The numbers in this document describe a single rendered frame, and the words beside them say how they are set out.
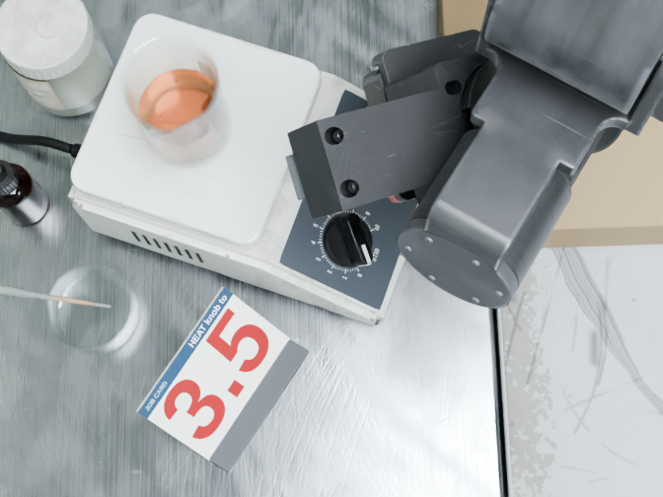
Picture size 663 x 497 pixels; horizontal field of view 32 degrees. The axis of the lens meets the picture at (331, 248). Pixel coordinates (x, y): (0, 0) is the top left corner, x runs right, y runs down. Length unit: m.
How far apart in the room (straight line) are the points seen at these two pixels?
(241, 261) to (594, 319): 0.23
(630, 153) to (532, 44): 0.27
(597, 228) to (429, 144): 0.20
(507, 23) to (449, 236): 0.09
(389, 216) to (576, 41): 0.28
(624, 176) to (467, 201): 0.27
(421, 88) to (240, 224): 0.15
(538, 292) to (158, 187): 0.25
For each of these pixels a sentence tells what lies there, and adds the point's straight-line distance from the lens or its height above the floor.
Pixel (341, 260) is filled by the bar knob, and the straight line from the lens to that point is 0.70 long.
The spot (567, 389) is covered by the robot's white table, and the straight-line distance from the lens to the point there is 0.74.
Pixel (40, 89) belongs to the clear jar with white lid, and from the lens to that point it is 0.77.
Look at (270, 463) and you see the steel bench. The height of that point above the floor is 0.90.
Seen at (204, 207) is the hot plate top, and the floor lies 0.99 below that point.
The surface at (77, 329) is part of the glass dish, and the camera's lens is 0.76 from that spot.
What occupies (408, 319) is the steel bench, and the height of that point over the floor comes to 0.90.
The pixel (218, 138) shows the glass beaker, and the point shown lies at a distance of 0.66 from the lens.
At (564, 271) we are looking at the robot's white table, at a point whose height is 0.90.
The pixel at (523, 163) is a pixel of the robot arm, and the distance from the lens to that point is 0.49.
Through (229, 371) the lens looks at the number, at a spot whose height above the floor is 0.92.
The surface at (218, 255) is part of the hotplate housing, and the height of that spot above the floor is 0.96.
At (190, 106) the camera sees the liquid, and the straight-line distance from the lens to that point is 0.66.
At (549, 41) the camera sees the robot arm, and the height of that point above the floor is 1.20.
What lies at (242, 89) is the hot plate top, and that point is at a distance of 0.70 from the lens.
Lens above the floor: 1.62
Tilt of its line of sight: 74 degrees down
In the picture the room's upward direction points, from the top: 8 degrees counter-clockwise
